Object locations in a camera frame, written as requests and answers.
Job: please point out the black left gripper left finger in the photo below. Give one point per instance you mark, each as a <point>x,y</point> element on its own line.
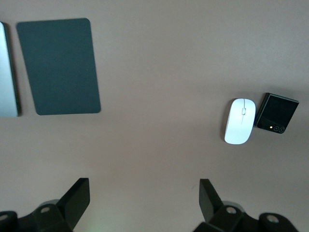
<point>72,205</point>

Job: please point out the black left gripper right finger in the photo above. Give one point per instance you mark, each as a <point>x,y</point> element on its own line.
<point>212,207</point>

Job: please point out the white computer mouse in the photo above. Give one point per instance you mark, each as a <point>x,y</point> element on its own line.
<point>239,125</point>

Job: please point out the black flip phone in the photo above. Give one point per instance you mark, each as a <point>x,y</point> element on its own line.
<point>277,111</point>

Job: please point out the dark grey mouse pad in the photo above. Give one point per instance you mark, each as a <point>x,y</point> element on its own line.
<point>60,67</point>

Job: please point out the brown table cloth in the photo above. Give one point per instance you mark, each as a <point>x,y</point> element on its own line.
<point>154,72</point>

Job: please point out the silver closed laptop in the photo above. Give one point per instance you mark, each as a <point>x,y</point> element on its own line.
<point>6,72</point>

